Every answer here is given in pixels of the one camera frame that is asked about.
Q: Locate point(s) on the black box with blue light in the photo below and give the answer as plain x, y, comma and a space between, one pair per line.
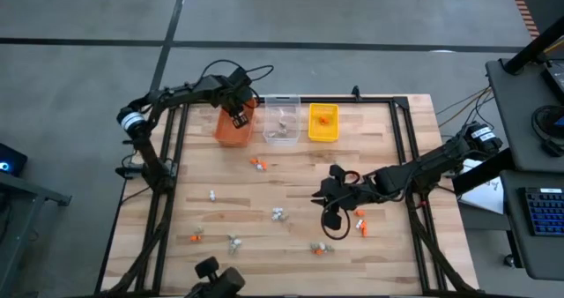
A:
13, 157

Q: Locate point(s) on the black diagonal bar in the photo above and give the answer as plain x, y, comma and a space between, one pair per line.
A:
484, 172

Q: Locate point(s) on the black metal stand post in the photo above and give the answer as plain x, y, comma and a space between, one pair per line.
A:
533, 46

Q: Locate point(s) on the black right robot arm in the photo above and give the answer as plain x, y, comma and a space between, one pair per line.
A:
418, 166

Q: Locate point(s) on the grey metal desk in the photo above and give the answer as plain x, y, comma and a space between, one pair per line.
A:
17, 227

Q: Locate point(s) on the black headphones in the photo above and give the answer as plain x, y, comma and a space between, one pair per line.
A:
551, 148

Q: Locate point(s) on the clear plastic bin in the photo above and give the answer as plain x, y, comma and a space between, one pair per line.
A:
267, 126

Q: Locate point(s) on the black aluminium table frame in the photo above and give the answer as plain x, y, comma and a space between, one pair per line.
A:
374, 99

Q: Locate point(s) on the orange plastic bin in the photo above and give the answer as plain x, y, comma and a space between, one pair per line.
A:
247, 135

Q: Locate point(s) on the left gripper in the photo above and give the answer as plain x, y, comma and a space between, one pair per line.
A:
233, 95

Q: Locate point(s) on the orange black striped strip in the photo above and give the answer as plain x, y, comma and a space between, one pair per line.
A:
524, 11

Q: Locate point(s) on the yellow plastic basket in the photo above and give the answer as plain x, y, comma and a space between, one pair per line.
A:
336, 136

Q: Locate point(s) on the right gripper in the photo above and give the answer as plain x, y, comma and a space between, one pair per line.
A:
352, 190

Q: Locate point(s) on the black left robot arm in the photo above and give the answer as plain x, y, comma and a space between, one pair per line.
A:
150, 157

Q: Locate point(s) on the grey side desk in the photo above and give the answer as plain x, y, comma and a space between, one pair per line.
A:
515, 245
515, 113

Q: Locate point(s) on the black backlit keyboard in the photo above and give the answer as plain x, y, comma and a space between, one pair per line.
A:
546, 210

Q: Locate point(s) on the white paper sheet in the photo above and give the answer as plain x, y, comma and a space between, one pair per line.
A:
489, 196

